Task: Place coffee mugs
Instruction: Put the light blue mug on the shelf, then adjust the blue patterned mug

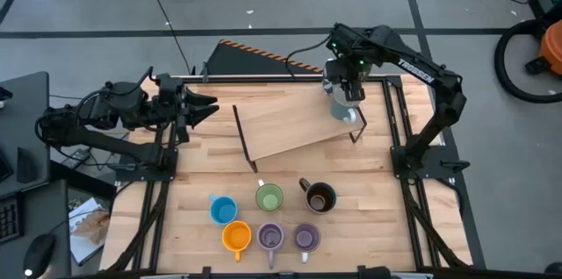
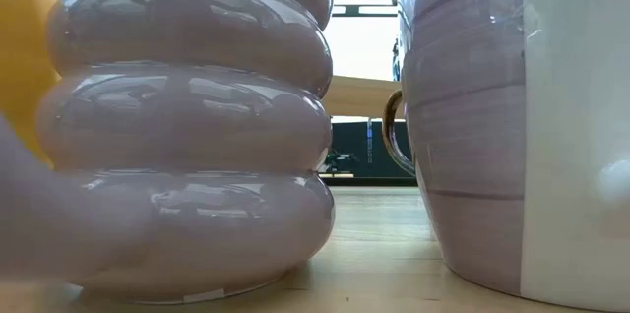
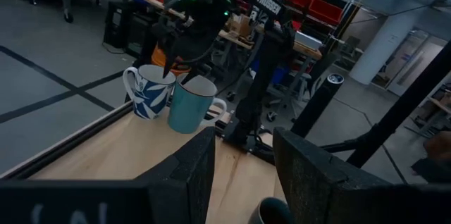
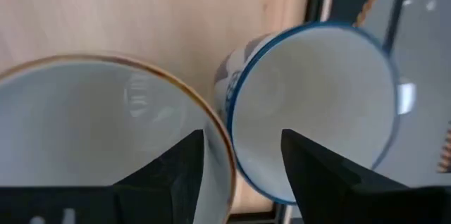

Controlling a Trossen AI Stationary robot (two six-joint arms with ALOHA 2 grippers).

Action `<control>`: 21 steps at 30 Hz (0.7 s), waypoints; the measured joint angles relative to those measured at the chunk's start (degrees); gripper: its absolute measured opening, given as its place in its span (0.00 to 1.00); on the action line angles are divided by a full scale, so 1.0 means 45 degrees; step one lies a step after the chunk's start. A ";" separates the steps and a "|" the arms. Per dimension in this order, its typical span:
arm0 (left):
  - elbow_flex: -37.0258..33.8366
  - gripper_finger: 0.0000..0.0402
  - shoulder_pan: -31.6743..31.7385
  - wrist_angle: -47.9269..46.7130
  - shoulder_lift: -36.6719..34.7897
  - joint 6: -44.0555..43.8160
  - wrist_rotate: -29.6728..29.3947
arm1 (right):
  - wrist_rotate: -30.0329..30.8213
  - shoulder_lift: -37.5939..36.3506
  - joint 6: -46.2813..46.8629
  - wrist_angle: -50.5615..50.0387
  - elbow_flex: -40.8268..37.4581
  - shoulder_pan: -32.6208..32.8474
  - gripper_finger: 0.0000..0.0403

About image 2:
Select ribbed lilac ceramic mug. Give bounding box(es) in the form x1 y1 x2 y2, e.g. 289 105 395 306
0 0 337 304

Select lilac and white mug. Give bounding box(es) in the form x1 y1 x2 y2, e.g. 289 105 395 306
396 0 630 313

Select black room partition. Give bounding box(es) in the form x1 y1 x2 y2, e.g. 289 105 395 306
317 119 418 187

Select yellow ceramic mug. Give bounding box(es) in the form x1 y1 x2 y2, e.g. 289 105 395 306
0 0 61 167

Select wooden shelf black metal frame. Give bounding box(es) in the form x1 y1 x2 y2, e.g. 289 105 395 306
320 75 405 120

